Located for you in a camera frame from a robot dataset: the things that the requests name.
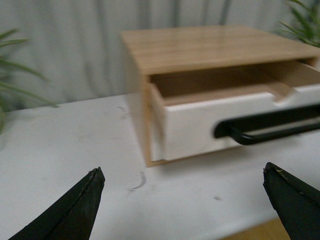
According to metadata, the green plant right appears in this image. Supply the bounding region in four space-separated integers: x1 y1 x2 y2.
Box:
277 0 320 48

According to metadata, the white drawer with black handle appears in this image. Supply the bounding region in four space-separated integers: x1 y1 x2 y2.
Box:
149 61 320 162

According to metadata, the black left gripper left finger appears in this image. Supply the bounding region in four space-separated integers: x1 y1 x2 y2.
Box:
11 167 105 240

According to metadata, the green plant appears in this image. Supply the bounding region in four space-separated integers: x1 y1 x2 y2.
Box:
0 28 58 133
277 0 320 48

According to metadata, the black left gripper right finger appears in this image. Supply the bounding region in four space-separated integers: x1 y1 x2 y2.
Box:
263 162 320 240

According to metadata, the wooden drawer cabinet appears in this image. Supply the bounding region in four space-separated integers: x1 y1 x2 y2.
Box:
121 25 320 167

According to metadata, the green plant left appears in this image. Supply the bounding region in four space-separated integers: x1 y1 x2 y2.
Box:
0 28 58 133

